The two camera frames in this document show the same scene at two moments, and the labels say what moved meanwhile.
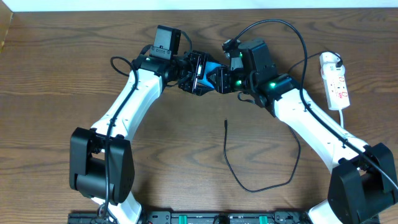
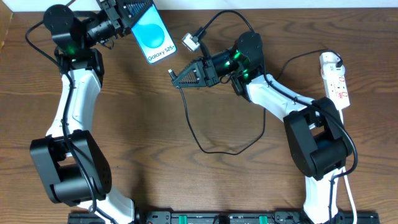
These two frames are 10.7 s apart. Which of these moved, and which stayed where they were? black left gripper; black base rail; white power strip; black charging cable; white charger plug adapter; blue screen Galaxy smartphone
Moved: black left gripper; blue screen Galaxy smartphone; black charging cable
Stayed: white power strip; black base rail; white charger plug adapter
